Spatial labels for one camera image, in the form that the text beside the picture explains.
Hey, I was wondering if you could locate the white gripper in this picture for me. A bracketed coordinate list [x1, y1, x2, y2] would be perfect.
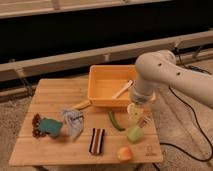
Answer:
[127, 103, 151, 128]

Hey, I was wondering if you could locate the small orange apple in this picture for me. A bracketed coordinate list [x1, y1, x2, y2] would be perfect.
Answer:
[117, 147, 133, 162]

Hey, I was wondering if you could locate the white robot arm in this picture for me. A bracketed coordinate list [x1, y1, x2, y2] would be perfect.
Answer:
[129, 50, 213, 109]

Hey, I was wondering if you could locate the green plastic cup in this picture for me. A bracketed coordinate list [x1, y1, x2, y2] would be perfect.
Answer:
[127, 126, 144, 143]

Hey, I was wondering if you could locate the green chili pepper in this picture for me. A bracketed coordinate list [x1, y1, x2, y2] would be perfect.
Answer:
[108, 111, 125, 131]

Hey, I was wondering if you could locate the white spoon in bin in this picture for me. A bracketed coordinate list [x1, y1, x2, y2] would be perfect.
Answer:
[112, 80, 133, 99]

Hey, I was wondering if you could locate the striped chocolate wafer bar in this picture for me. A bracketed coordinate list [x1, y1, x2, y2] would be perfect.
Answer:
[89, 128, 105, 155]

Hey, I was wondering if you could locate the orange plastic bin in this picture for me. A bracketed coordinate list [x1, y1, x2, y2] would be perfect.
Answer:
[88, 65, 136, 107]

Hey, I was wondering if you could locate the yellow banana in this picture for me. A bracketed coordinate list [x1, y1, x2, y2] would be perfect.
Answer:
[72, 100, 91, 110]

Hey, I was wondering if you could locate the wooden table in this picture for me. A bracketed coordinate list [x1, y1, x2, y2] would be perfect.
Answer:
[9, 78, 163, 166]

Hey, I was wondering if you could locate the dark red grapes bunch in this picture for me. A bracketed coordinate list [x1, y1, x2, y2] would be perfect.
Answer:
[32, 114, 46, 138]

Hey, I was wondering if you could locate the black power cable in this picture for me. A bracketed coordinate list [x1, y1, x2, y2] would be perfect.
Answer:
[159, 46, 213, 163]

